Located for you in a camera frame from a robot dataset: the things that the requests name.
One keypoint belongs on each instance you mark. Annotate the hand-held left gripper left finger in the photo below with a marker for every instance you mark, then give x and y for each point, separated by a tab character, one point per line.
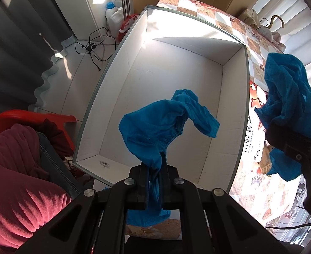
142	187

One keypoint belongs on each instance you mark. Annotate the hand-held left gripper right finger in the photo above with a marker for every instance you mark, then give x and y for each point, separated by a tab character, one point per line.
168	187

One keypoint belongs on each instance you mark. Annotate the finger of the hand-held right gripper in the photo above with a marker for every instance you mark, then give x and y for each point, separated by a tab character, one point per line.
290	143

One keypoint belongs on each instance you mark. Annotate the blue elastic-edged cloth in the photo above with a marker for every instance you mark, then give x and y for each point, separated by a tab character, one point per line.
150	132

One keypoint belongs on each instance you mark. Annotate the large white cardboard box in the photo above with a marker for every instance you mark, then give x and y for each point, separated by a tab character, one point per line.
171	79

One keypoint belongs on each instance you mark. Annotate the small white plastic clip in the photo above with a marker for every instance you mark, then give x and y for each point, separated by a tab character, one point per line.
105	164

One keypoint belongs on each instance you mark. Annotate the blue jeans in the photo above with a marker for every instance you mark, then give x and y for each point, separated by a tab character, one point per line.
54	161

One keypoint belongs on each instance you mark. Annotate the grey cap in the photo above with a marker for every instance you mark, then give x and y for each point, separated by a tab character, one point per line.
264	33

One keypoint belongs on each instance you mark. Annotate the checkered printed tablecloth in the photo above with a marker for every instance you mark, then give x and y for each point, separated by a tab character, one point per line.
240	29

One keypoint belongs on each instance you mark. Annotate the wooden hanger hook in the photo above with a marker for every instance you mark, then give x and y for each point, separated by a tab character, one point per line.
274	18

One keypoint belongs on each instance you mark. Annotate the white sheer curtain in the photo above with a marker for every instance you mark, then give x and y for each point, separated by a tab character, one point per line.
298	10

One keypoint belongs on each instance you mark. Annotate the beige cloth pile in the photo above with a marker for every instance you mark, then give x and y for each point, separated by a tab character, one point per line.
248	16

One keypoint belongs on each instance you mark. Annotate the red plastic chair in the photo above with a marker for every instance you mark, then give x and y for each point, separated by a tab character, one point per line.
17	116

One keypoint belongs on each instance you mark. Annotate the white plastic jug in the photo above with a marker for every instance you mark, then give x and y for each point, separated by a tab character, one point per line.
117	22

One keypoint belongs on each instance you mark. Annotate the red and white broom head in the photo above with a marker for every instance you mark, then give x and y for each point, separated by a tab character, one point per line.
127	21

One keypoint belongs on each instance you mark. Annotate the white bottle with blue cap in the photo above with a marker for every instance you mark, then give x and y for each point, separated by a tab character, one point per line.
110	13

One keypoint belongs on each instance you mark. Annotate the grey pleated curtain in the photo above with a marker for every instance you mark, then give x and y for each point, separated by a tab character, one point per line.
17	45

